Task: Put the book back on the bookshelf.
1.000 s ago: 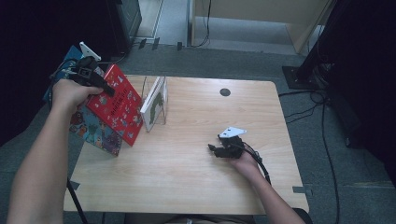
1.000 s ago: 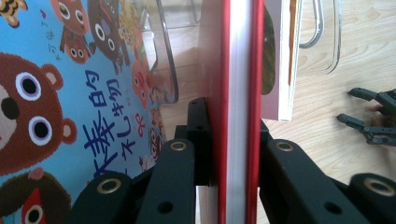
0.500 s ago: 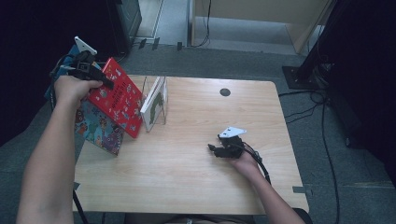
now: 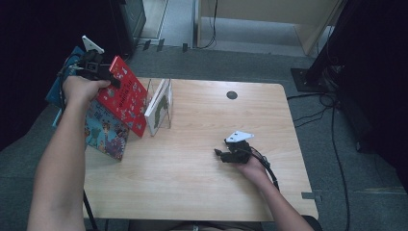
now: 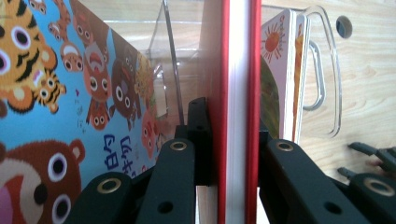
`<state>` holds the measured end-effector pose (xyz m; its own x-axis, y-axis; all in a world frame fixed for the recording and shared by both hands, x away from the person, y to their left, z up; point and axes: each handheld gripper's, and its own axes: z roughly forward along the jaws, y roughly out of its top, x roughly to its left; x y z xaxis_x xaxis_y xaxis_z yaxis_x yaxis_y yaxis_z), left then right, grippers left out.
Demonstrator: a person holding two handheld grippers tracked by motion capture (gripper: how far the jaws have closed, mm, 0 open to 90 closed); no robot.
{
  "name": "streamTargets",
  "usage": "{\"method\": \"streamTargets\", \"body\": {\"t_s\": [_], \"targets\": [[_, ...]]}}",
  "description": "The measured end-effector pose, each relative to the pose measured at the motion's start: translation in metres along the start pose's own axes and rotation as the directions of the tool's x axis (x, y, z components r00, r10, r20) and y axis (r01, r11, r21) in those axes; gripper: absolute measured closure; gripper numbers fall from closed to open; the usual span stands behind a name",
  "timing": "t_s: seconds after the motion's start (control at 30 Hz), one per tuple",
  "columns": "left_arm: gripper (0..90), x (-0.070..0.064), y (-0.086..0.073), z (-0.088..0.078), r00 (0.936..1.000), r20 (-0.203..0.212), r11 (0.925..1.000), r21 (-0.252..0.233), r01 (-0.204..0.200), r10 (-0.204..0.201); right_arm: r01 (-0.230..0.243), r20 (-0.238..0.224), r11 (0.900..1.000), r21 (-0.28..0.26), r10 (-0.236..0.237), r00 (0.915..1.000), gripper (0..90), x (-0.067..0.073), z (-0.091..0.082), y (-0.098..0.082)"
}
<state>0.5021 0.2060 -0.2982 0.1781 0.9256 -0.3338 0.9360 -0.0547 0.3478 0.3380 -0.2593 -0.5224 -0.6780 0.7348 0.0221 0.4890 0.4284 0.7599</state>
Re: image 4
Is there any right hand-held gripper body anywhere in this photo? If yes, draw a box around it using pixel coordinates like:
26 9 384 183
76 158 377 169
221 130 255 164

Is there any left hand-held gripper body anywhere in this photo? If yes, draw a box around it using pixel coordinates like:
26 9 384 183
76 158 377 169
76 35 114 81

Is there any clear acrylic book rack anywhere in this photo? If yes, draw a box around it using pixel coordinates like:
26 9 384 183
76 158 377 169
128 77 174 129

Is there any white caterpillar board book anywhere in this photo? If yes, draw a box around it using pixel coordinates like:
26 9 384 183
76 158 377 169
143 79 174 137

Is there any person's right hand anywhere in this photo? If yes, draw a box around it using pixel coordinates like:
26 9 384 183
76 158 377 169
232 157 270 191

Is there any person's left hand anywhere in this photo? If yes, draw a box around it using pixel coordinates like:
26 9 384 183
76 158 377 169
63 76 112 109

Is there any black cabinet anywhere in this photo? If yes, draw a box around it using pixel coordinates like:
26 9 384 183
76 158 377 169
109 0 147 59

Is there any dark curtain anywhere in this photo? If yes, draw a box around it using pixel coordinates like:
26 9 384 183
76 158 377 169
333 0 408 193
0 0 123 152

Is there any grey tape piece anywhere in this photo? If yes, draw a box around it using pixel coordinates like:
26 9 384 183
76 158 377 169
301 191 323 203

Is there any black metal stand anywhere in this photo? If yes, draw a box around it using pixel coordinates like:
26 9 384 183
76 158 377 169
291 47 341 93

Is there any beige wooden partition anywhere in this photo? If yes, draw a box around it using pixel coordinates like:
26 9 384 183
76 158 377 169
194 0 349 56

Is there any right hand-held gripper cable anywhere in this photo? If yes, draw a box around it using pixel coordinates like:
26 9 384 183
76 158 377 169
246 147 280 192

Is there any looped black floor cable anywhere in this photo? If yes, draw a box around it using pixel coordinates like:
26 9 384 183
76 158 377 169
286 91 338 129

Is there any long black floor cable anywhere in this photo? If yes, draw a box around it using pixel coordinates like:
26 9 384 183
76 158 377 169
330 95 352 231

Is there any hanging black cable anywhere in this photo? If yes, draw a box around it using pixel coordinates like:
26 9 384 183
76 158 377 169
195 0 219 50

